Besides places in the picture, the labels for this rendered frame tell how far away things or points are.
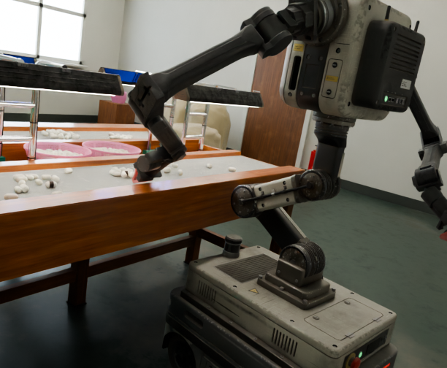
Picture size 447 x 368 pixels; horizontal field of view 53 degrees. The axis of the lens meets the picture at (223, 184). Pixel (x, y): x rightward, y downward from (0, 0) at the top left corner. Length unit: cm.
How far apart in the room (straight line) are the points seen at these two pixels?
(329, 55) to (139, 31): 692
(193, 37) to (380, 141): 329
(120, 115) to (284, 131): 271
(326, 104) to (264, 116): 513
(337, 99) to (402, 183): 457
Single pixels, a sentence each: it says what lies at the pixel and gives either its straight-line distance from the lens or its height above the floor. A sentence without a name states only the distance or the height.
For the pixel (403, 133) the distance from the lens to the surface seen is 584.
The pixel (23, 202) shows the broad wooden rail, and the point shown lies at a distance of 131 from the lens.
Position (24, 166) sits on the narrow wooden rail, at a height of 76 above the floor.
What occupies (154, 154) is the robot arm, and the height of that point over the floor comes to 89.
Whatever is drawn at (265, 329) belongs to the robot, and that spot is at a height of 41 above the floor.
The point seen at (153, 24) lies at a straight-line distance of 798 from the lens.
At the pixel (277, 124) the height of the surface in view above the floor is 63.
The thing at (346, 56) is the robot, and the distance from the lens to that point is 135.
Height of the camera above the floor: 118
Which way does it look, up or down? 14 degrees down
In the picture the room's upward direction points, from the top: 10 degrees clockwise
